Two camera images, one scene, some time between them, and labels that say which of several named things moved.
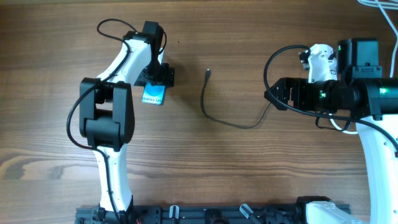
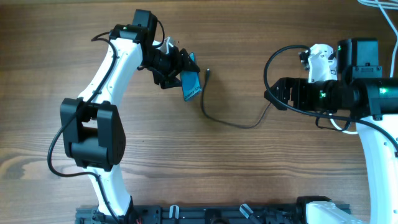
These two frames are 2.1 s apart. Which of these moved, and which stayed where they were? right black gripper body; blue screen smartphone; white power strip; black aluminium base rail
Moved: blue screen smartphone
Stayed: white power strip; black aluminium base rail; right black gripper body
